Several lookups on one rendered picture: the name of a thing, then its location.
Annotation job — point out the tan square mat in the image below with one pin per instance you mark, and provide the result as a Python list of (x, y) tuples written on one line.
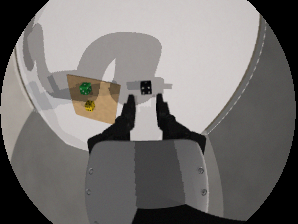
[(104, 94)]

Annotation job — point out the green die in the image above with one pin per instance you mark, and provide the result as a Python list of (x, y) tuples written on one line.
[(85, 88)]

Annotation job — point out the yellow die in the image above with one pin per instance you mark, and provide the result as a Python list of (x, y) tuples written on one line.
[(89, 105)]

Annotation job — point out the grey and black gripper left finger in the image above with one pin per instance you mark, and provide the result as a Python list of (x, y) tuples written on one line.
[(122, 126)]

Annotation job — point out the black die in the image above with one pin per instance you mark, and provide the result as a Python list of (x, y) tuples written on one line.
[(146, 87)]

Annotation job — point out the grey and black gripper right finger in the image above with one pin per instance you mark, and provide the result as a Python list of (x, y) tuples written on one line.
[(170, 127)]

